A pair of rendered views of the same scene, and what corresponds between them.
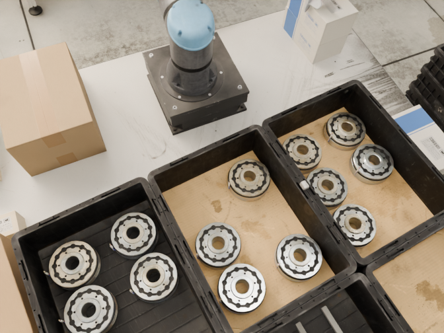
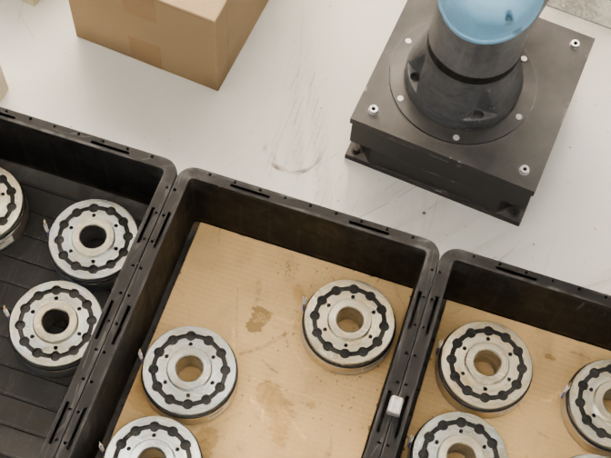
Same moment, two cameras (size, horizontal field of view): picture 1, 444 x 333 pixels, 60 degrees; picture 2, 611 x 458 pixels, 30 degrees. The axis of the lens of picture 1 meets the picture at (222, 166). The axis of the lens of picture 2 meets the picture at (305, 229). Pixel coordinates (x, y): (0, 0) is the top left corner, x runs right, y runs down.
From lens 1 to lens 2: 0.48 m
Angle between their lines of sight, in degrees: 20
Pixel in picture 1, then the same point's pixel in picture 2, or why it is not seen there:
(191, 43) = (457, 18)
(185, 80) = (426, 78)
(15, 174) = (60, 12)
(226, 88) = (497, 152)
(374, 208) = not seen: outside the picture
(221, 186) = (298, 297)
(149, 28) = not seen: outside the picture
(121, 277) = (21, 286)
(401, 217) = not seen: outside the picture
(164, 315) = (18, 393)
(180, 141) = (345, 178)
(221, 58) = (548, 92)
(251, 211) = (300, 378)
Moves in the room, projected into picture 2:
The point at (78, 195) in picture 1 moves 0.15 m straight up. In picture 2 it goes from (109, 122) to (95, 58)
